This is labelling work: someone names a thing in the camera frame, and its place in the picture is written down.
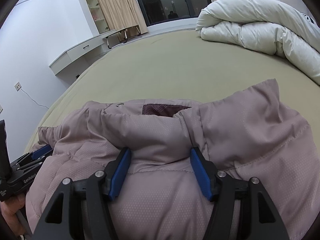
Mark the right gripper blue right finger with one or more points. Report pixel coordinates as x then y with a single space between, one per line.
205 173

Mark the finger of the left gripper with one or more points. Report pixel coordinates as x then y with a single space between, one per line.
41 152

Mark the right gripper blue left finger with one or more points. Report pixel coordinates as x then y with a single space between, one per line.
116 172

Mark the mauve hooded puffer coat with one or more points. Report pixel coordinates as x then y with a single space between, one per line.
248 134

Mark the person's left hand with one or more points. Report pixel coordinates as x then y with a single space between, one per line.
9 208

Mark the beige bed sheet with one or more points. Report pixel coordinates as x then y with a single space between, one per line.
181 65

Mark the white folded duvet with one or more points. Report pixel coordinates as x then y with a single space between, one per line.
266 26

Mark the beige left curtain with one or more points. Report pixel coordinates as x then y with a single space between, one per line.
122 14

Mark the zebra print pillow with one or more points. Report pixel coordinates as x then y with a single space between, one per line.
308 18

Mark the white wall socket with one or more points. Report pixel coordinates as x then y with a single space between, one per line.
18 86

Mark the white wall-mounted desk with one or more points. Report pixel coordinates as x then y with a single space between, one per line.
74 53

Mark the metal frame chair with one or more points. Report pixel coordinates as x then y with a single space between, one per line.
123 35

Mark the white left wall shelf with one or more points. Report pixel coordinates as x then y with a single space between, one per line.
98 16

